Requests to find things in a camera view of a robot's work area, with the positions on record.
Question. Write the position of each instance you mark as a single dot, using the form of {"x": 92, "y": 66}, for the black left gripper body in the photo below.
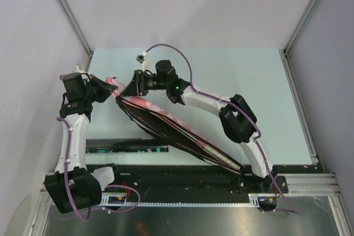
{"x": 95, "y": 90}

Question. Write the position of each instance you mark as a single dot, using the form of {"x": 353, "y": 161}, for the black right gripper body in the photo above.
{"x": 139, "y": 82}

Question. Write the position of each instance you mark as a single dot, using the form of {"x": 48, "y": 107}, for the black shuttlecock tube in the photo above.
{"x": 137, "y": 145}

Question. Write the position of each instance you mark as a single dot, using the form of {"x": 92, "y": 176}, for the pink racket bag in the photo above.
{"x": 164, "y": 126}

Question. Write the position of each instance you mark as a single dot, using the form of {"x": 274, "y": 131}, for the pink badminton racket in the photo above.
{"x": 229, "y": 163}

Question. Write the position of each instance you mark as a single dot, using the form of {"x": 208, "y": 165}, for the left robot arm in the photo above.
{"x": 72, "y": 187}

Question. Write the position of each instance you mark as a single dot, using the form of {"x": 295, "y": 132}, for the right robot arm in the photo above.
{"x": 237, "y": 119}

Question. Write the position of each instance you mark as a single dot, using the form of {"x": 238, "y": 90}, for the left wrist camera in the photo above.
{"x": 75, "y": 81}

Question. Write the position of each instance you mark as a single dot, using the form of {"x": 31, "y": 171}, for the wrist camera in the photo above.
{"x": 75, "y": 81}
{"x": 142, "y": 59}

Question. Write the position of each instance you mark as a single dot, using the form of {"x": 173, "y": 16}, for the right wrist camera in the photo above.
{"x": 142, "y": 59}

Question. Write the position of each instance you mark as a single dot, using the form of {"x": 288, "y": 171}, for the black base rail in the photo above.
{"x": 194, "y": 185}

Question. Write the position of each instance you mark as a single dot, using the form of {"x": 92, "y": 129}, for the left aluminium frame post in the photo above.
{"x": 69, "y": 15}

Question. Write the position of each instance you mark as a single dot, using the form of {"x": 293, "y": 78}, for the aluminium frame post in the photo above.
{"x": 300, "y": 26}
{"x": 69, "y": 15}

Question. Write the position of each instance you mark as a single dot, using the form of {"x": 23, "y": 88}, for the right aluminium frame post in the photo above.
{"x": 300, "y": 26}

